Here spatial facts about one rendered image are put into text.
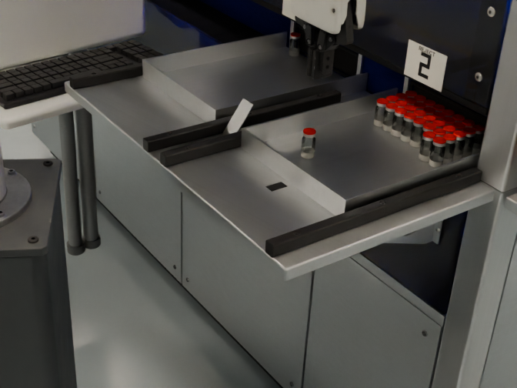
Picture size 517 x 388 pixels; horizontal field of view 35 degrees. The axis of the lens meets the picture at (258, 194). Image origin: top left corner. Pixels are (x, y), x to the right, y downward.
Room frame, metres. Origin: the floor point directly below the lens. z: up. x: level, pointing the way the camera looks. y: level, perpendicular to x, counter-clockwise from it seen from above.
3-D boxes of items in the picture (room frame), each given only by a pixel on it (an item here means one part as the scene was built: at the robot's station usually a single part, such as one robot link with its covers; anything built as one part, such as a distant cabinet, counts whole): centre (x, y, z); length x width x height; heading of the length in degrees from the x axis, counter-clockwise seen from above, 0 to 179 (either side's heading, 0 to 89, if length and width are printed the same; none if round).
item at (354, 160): (1.20, -0.18, 0.90); 0.34 x 0.26 x 0.04; 127
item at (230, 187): (1.29, -0.02, 0.87); 0.70 x 0.48 x 0.02; 36
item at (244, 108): (1.21, 0.08, 0.91); 0.14 x 0.03 x 0.06; 127
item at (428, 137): (1.19, -0.27, 0.90); 0.02 x 0.02 x 0.05
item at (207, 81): (1.47, 0.02, 0.90); 0.34 x 0.26 x 0.04; 126
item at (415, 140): (1.25, -0.25, 0.90); 0.18 x 0.02 x 0.05; 36
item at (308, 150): (1.18, -0.08, 0.90); 0.02 x 0.02 x 0.04
